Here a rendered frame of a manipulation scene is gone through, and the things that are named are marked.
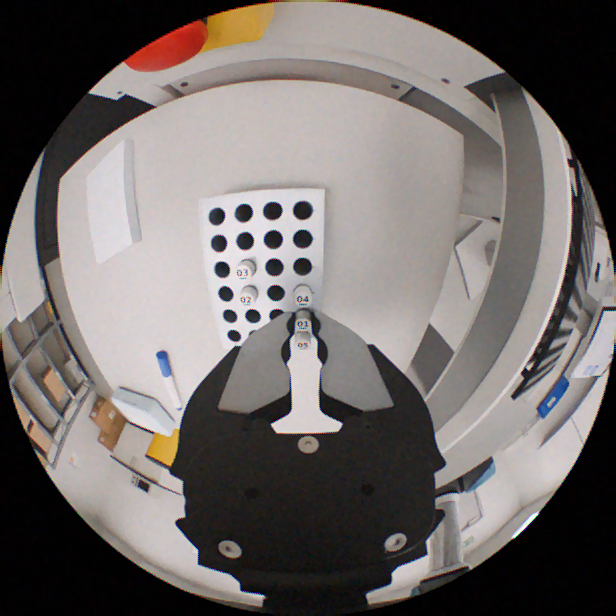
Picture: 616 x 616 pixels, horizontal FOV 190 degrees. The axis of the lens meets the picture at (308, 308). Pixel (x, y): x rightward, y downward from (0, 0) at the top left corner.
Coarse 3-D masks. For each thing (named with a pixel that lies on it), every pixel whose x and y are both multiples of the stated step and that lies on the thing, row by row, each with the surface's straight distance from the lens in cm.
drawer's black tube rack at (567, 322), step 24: (576, 168) 21; (576, 192) 20; (576, 216) 32; (576, 240) 18; (576, 264) 18; (576, 288) 20; (552, 312) 26; (576, 312) 28; (552, 336) 18; (528, 360) 27; (552, 360) 26
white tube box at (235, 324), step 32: (256, 192) 13; (288, 192) 13; (320, 192) 13; (224, 224) 14; (256, 224) 13; (288, 224) 13; (320, 224) 13; (224, 256) 14; (256, 256) 14; (288, 256) 13; (320, 256) 13; (224, 288) 17; (256, 288) 14; (288, 288) 14; (320, 288) 14; (224, 320) 16; (256, 320) 16
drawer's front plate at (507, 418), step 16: (512, 384) 42; (512, 400) 38; (496, 416) 32; (512, 416) 35; (528, 416) 39; (480, 432) 28; (496, 432) 30; (512, 432) 33; (464, 448) 25; (480, 448) 26; (496, 448) 29; (448, 464) 22; (464, 464) 24; (448, 480) 22
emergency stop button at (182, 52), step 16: (176, 32) 11; (192, 32) 11; (144, 48) 12; (160, 48) 11; (176, 48) 11; (192, 48) 12; (128, 64) 13; (144, 64) 12; (160, 64) 12; (176, 64) 13
